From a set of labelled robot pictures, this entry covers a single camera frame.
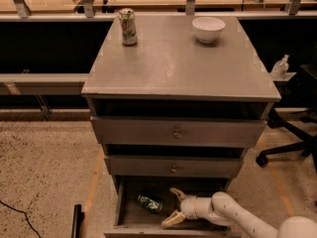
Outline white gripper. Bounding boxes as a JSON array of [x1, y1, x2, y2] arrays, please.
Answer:
[[161, 187, 197, 228]]

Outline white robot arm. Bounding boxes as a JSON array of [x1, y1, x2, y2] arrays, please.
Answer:
[[161, 187, 317, 238]]

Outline grey open bottom drawer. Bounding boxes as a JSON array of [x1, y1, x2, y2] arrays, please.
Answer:
[[105, 176, 241, 238]]

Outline grey middle drawer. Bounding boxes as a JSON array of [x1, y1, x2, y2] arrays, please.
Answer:
[[105, 155, 244, 179]]

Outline grey top drawer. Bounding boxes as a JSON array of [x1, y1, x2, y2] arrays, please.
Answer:
[[91, 116, 266, 148]]

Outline grey wooden drawer cabinet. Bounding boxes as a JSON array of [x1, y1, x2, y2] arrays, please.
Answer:
[[80, 15, 282, 238]]

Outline white and green soda can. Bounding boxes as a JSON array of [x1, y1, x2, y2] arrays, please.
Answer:
[[119, 8, 138, 46]]

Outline black bar on floor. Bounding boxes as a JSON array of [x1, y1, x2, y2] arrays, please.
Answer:
[[71, 204, 83, 238]]

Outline black office chair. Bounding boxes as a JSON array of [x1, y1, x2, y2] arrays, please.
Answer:
[[256, 64, 317, 171]]

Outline clear sanitizer pump bottle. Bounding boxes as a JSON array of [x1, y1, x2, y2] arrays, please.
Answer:
[[270, 55, 289, 79]]

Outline white bowl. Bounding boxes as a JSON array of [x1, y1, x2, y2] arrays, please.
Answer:
[[192, 17, 226, 43]]

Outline black floor cable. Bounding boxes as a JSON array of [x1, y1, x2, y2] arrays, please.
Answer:
[[0, 198, 43, 238]]

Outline grey metal railing frame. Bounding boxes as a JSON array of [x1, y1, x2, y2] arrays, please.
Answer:
[[0, 0, 316, 117]]

